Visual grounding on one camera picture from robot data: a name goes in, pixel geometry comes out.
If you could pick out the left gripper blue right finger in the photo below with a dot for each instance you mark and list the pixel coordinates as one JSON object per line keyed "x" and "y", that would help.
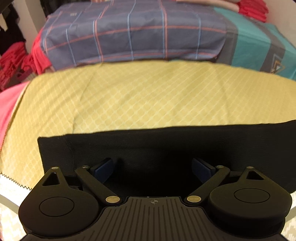
{"x": 204, "y": 171}

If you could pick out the black pants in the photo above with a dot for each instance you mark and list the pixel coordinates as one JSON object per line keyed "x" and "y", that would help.
{"x": 161, "y": 161}

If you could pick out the blue plaid pillow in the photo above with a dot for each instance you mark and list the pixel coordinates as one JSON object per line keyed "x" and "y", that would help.
{"x": 83, "y": 33}

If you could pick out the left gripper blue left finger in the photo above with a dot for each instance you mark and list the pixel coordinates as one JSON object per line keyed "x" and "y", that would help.
{"x": 102, "y": 170}

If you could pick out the red clothes pile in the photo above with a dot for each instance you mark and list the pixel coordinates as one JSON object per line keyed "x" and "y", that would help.
{"x": 17, "y": 65}

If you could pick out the yellow patterned quilt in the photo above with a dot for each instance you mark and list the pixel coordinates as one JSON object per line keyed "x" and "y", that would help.
{"x": 141, "y": 95}

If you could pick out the pink bed sheet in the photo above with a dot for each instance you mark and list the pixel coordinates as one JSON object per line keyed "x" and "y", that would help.
{"x": 9, "y": 99}

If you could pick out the folded red garment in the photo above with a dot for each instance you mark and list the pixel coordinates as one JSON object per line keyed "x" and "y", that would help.
{"x": 256, "y": 9}

